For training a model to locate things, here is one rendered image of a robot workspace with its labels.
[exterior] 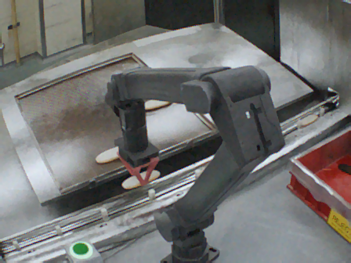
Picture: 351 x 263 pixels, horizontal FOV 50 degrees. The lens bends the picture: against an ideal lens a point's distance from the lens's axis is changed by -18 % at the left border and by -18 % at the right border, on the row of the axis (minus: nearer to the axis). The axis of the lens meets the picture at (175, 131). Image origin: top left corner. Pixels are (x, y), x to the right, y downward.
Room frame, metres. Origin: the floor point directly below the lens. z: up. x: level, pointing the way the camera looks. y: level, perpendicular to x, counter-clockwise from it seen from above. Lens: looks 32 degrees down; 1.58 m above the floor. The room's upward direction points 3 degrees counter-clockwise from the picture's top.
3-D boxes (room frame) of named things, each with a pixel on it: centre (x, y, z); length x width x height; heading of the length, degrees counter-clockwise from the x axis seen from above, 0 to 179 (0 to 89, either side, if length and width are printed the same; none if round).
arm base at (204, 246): (0.65, -0.02, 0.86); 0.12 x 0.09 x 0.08; 136
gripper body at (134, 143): (0.85, 0.09, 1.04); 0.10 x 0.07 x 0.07; 32
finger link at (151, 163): (0.85, 0.09, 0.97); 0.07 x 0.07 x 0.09; 32
